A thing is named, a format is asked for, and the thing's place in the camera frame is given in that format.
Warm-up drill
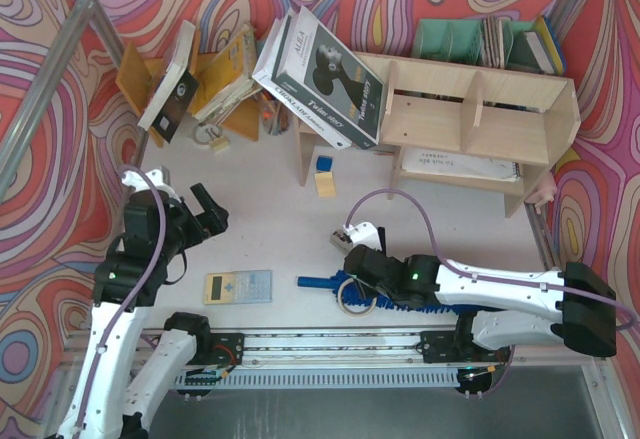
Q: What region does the blue fluffy duster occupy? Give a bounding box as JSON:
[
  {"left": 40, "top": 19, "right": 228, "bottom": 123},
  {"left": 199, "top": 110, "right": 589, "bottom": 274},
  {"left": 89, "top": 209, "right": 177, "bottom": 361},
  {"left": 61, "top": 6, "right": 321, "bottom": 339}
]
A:
[{"left": 297, "top": 270, "right": 481, "bottom": 314}]

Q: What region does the beige masking tape roll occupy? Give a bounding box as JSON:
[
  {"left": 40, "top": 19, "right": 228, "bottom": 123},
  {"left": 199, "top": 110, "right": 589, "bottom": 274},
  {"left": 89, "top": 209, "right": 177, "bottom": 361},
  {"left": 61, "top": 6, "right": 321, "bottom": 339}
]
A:
[{"left": 335, "top": 278, "right": 378, "bottom": 318}]

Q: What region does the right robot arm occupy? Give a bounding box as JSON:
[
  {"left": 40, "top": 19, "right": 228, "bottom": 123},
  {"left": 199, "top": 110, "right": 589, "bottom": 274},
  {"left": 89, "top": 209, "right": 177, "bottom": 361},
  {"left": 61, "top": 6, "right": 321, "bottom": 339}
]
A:
[{"left": 344, "top": 245, "right": 617, "bottom": 358}]

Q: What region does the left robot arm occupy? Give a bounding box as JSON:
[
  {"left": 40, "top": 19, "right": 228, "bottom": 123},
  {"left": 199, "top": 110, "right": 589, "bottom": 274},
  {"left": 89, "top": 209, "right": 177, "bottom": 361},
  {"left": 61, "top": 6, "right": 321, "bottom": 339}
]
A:
[{"left": 55, "top": 183, "right": 229, "bottom": 438}]

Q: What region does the light wooden bookshelf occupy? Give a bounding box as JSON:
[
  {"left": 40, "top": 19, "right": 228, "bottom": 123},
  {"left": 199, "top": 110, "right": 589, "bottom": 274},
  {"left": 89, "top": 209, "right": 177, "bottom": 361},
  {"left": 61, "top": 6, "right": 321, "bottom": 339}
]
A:
[{"left": 294, "top": 51, "right": 582, "bottom": 218}]

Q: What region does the black clip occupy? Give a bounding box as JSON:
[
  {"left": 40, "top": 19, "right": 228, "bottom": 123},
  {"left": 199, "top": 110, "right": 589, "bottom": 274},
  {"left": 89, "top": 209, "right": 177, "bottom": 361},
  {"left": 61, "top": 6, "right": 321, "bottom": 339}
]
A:
[{"left": 377, "top": 226, "right": 387, "bottom": 254}]

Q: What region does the beige black stapler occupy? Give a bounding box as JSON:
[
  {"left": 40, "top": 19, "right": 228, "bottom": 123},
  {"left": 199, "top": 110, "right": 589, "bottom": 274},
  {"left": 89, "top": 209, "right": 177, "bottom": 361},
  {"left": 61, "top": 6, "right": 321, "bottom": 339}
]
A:
[{"left": 329, "top": 230, "right": 353, "bottom": 255}]

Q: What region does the beige calculator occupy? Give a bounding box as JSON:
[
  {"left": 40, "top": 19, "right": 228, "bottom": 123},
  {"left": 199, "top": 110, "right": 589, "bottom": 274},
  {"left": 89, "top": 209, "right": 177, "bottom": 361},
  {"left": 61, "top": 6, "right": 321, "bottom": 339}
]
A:
[{"left": 204, "top": 270, "right": 272, "bottom": 305}]

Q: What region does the pencil cup with pencils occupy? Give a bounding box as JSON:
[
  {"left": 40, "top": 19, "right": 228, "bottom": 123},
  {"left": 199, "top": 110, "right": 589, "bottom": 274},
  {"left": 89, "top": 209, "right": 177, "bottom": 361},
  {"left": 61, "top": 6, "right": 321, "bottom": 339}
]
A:
[{"left": 258, "top": 91, "right": 290, "bottom": 136}]

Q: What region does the spiral notebook white cover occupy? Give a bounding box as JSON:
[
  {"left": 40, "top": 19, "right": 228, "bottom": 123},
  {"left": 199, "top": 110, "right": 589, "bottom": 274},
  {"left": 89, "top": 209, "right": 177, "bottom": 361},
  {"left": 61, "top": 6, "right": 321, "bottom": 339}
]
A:
[{"left": 402, "top": 148, "right": 521, "bottom": 182}]

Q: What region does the black white paperback book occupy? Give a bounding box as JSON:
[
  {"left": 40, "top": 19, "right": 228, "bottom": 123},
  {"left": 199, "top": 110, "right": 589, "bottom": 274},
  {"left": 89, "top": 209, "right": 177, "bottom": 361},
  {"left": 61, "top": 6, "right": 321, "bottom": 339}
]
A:
[{"left": 138, "top": 20, "right": 199, "bottom": 143}]

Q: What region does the blue eraser block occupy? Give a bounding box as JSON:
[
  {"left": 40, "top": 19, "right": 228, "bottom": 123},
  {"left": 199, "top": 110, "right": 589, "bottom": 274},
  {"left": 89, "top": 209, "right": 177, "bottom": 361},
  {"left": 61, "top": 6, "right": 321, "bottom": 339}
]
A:
[{"left": 316, "top": 155, "right": 333, "bottom": 173}]

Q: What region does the yellow worn book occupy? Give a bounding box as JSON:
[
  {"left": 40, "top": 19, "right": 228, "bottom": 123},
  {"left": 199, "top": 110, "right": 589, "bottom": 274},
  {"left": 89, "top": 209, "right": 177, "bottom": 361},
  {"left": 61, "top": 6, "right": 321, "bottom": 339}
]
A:
[{"left": 191, "top": 23, "right": 258, "bottom": 124}]

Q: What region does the white Chokladfabriken book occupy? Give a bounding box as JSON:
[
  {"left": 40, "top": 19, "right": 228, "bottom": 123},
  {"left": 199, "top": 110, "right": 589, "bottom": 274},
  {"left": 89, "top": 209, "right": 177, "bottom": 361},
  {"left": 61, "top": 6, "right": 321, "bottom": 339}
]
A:
[{"left": 252, "top": 8, "right": 352, "bottom": 149}]

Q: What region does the orange wooden book stand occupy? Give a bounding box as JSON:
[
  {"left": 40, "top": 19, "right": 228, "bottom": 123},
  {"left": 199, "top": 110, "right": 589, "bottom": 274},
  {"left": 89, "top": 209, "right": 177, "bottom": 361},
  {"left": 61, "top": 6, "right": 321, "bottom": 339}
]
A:
[{"left": 116, "top": 29, "right": 260, "bottom": 145}]

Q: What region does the Twins story book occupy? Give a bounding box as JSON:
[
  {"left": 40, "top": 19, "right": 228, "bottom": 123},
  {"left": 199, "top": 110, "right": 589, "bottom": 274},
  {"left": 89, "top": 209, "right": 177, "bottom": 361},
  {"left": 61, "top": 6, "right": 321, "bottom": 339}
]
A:
[{"left": 271, "top": 7, "right": 385, "bottom": 149}]

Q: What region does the pink pig figure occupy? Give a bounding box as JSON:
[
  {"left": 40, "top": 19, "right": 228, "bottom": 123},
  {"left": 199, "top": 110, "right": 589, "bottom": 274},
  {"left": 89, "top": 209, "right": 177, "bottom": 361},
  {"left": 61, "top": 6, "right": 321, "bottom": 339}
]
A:
[{"left": 525, "top": 171, "right": 557, "bottom": 215}]

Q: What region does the green desk organizer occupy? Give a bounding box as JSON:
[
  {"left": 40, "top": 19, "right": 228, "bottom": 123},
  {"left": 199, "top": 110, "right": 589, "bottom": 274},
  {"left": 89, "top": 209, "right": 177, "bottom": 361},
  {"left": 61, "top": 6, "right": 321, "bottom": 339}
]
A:
[{"left": 411, "top": 18, "right": 555, "bottom": 75}]

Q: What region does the blue covered notebook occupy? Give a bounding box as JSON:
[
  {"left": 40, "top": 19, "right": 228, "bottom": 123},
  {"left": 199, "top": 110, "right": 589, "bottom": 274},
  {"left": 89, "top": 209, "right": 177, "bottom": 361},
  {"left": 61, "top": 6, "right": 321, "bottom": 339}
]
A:
[{"left": 523, "top": 16, "right": 567, "bottom": 76}]

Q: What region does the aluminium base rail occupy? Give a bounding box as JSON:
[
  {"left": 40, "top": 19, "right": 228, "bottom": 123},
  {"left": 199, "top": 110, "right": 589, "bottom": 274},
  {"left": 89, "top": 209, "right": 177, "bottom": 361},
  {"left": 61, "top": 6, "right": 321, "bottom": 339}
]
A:
[{"left": 62, "top": 328, "right": 601, "bottom": 368}]

